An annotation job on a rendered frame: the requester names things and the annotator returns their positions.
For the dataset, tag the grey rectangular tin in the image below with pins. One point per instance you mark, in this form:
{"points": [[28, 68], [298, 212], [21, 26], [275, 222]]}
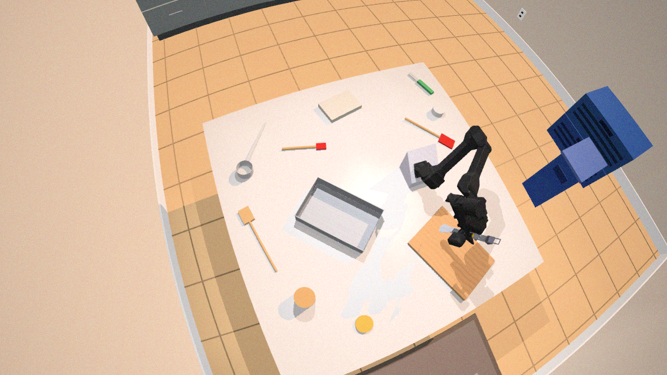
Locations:
{"points": [[339, 215]]}

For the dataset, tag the wooden cutting board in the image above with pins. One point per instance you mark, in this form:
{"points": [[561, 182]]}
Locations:
{"points": [[461, 268]]}

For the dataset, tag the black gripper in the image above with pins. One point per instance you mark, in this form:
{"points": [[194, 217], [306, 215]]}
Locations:
{"points": [[458, 239]]}

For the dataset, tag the beige flat rectangular slab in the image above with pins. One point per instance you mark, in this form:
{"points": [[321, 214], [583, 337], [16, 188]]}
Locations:
{"points": [[340, 105]]}

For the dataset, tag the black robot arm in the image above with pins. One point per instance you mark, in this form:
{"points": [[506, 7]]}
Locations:
{"points": [[469, 203]]}

